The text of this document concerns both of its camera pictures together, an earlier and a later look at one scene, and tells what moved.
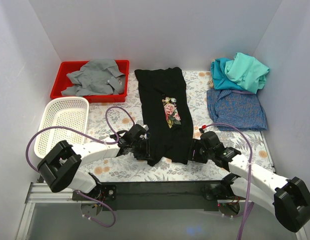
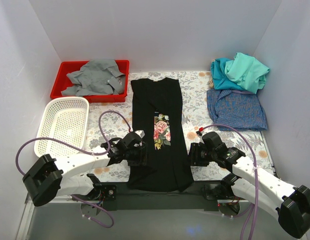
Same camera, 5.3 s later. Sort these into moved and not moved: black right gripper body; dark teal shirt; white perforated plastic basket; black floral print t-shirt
Moved: black floral print t-shirt
Not moved: black right gripper body; dark teal shirt; white perforated plastic basket
